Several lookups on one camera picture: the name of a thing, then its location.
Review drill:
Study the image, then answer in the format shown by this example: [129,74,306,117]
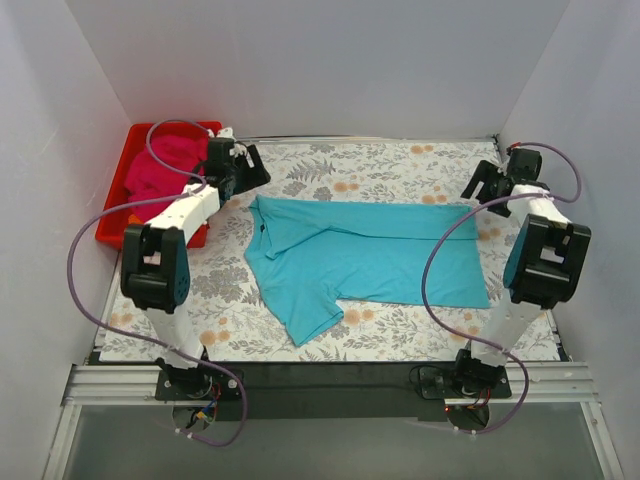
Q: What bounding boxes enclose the magenta t shirt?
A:
[124,135,207,203]

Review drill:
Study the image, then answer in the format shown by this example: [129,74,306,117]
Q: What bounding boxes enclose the aluminium frame rail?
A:
[44,362,624,479]

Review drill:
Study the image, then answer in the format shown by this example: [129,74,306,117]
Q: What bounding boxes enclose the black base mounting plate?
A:
[155,361,512,421]

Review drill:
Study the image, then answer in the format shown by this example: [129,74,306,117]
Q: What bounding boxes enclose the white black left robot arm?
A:
[120,137,271,400]

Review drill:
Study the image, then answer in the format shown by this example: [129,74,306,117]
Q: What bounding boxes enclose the orange cloth in bin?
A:
[127,214,142,225]

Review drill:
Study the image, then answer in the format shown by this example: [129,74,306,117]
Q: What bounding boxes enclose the floral patterned table mat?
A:
[98,142,561,363]

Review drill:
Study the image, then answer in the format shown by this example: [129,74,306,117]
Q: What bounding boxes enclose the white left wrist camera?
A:
[215,127,237,141]

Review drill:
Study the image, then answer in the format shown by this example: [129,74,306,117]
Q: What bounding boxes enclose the turquoise t shirt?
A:
[245,195,490,346]

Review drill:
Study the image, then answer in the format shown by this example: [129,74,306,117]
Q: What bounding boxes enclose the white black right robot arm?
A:
[452,142,591,398]

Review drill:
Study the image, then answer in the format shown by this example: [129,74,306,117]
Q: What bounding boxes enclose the red plastic bin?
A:
[95,121,222,251]

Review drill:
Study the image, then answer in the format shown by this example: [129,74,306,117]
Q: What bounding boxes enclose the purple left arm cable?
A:
[67,118,250,447]

